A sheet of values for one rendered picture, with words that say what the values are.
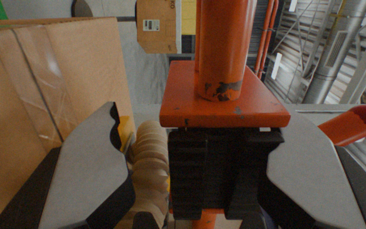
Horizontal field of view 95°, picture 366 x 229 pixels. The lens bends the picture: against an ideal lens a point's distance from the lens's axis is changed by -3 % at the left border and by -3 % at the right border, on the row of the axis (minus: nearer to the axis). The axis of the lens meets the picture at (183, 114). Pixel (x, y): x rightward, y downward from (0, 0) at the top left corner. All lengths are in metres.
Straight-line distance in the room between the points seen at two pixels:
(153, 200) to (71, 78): 0.14
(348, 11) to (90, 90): 5.84
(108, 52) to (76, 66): 0.09
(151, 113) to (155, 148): 1.07
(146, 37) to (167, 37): 0.19
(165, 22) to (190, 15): 5.59
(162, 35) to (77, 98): 1.59
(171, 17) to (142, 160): 1.69
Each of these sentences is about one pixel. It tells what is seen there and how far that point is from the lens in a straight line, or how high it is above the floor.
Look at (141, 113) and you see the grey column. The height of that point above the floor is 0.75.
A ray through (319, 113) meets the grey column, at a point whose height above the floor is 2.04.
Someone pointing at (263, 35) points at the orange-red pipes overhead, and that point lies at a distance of 8.37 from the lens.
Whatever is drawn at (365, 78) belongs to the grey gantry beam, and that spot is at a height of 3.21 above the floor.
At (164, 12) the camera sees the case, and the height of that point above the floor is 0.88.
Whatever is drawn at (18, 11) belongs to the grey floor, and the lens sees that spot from 1.64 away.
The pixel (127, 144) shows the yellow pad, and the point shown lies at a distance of 0.29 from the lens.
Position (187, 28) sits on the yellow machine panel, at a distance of 7.43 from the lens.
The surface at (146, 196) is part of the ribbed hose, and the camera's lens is 0.18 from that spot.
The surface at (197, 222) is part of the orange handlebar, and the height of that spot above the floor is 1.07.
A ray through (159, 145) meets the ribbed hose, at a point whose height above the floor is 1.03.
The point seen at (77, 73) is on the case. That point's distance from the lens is 0.21.
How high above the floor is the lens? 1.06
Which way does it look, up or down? level
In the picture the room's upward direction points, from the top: 90 degrees clockwise
